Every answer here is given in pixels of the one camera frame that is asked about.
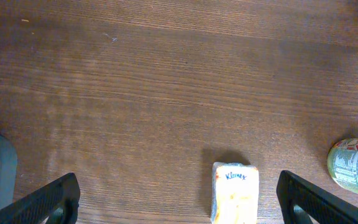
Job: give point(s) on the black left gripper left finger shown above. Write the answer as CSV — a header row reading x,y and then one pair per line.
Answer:
x,y
56,202

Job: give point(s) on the orange tissue pack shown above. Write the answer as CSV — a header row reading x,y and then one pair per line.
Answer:
x,y
235,193

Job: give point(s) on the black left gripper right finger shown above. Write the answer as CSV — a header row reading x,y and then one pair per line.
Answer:
x,y
302,202

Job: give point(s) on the green lid jar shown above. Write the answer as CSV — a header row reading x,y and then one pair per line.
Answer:
x,y
343,164

